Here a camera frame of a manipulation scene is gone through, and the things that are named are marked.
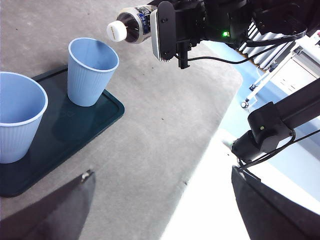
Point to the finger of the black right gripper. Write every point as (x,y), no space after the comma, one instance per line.
(154,2)

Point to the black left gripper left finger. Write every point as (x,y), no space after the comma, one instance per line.
(50,220)

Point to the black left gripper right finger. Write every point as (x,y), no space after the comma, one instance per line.
(275,220)

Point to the dark oolong tea bottle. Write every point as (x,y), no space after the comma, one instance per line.
(132,25)

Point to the light blue ribbed cup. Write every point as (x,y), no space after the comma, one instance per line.
(15,140)
(85,82)

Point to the ribbed white panel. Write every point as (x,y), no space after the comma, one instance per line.
(260,52)

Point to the dark teal plastic tray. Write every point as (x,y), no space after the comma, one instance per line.
(75,125)

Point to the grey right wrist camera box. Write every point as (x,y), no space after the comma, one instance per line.
(166,32)

